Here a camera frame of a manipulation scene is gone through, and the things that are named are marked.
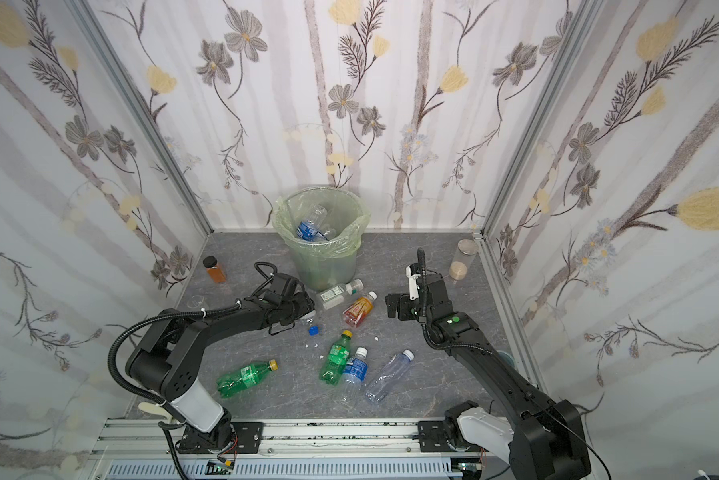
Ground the green sprite bottle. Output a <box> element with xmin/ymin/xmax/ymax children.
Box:
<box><xmin>319</xmin><ymin>330</ymin><xmax>353</xmax><ymax>385</ymax></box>
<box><xmin>216</xmin><ymin>359</ymin><xmax>278</xmax><ymax>399</ymax></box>

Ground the Pocari Sweat bottle white cap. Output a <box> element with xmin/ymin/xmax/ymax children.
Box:
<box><xmin>297</xmin><ymin>204</ymin><xmax>328</xmax><ymax>242</ymax></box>

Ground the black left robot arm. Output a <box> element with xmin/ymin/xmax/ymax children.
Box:
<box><xmin>107</xmin><ymin>273</ymin><xmax>315</xmax><ymax>453</ymax></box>

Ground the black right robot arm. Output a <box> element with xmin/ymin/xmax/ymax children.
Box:
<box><xmin>385</xmin><ymin>277</ymin><xmax>591</xmax><ymax>479</ymax></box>

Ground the mesh waste bin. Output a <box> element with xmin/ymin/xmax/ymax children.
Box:
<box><xmin>279</xmin><ymin>185</ymin><xmax>363</xmax><ymax>292</ymax></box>

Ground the Pepsi water bottle blue cap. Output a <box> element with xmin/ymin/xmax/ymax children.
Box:
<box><xmin>301</xmin><ymin>311</ymin><xmax>321</xmax><ymax>336</ymax></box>

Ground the orange red drink bottle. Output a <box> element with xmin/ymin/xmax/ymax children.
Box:
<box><xmin>343</xmin><ymin>291</ymin><xmax>377</xmax><ymax>328</ymax></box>

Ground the clear bottle green white label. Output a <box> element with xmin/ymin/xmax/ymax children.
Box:
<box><xmin>317</xmin><ymin>279</ymin><xmax>365</xmax><ymax>310</ymax></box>

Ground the tall clear bottle blue cap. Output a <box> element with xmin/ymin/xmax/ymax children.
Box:
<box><xmin>363</xmin><ymin>349</ymin><xmax>415</xmax><ymax>404</ymax></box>

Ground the blue label bottle white cap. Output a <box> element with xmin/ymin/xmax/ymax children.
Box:
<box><xmin>339</xmin><ymin>347</ymin><xmax>369</xmax><ymax>403</ymax></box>

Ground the glass jar with powder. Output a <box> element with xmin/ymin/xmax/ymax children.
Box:
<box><xmin>449</xmin><ymin>238</ymin><xmax>479</xmax><ymax>281</ymax></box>

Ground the orange spice jar black lid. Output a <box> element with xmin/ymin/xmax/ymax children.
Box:
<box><xmin>202</xmin><ymin>256</ymin><xmax>226</xmax><ymax>283</ymax></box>

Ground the clear plastic measuring cup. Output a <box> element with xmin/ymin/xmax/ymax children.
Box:
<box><xmin>185</xmin><ymin>295</ymin><xmax>209</xmax><ymax>311</ymax></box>

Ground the teal ceramic cup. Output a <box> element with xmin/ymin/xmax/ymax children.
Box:
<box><xmin>497</xmin><ymin>351</ymin><xmax>515</xmax><ymax>369</ymax></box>

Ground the aluminium corner post left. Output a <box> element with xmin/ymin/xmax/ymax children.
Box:
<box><xmin>64</xmin><ymin>0</ymin><xmax>214</xmax><ymax>237</ymax></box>

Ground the aluminium corner post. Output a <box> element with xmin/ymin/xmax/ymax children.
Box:
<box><xmin>64</xmin><ymin>0</ymin><xmax>214</xmax><ymax>237</ymax></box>
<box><xmin>479</xmin><ymin>0</ymin><xmax>605</xmax><ymax>237</ymax></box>

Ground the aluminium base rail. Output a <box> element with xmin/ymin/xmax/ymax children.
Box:
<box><xmin>81</xmin><ymin>418</ymin><xmax>515</xmax><ymax>479</ymax></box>

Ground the aluminium corner post right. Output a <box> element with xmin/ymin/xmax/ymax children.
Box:
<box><xmin>479</xmin><ymin>0</ymin><xmax>605</xmax><ymax>237</ymax></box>

